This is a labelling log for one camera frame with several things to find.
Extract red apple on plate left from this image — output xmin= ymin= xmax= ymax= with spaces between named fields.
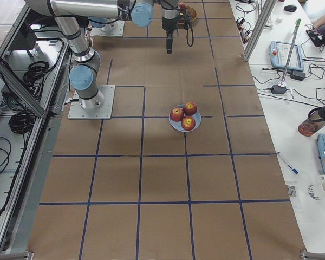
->
xmin=169 ymin=107 xmax=184 ymax=122

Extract brown water bottle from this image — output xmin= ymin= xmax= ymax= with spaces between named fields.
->
xmin=298 ymin=106 xmax=325 ymax=137

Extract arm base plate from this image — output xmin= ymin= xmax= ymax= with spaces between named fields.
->
xmin=90 ymin=21 xmax=125 ymax=37
xmin=68 ymin=85 xmax=115 ymax=120

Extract black computer mouse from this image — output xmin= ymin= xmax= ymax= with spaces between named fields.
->
xmin=284 ymin=4 xmax=297 ymax=12

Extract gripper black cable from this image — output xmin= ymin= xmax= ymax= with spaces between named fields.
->
xmin=175 ymin=5 xmax=194 ymax=47

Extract red apple on plate front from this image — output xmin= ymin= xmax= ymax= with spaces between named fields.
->
xmin=181 ymin=116 xmax=196 ymax=131

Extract blue white pen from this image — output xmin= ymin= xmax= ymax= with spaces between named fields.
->
xmin=277 ymin=152 xmax=299 ymax=174

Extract aluminium frame post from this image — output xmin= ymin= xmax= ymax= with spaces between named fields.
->
xmin=243 ymin=0 xmax=276 ymax=62

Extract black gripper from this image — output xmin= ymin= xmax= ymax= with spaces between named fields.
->
xmin=162 ymin=8 xmax=178 ymax=54

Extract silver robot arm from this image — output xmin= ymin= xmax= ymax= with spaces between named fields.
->
xmin=26 ymin=1 xmax=180 ymax=110
xmin=88 ymin=1 xmax=118 ymax=28

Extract metal rod green tip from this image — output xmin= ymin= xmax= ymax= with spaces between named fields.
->
xmin=278 ymin=18 xmax=301 ymax=88

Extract black power adapter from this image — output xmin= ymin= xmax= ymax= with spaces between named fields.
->
xmin=271 ymin=84 xmax=287 ymax=95

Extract red apple on plate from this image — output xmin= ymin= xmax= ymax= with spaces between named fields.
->
xmin=169 ymin=107 xmax=184 ymax=122
xmin=181 ymin=116 xmax=196 ymax=131
xmin=183 ymin=101 xmax=197 ymax=116

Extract light blue plate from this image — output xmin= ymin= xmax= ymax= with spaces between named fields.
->
xmin=169 ymin=104 xmax=202 ymax=132

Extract coiled black cables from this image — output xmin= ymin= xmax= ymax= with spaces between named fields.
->
xmin=23 ymin=61 xmax=51 ymax=94

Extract red apple on plate back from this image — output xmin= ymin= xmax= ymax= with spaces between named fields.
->
xmin=183 ymin=101 xmax=197 ymax=116

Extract wicker basket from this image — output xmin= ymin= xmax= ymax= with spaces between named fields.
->
xmin=179 ymin=3 xmax=197 ymax=25

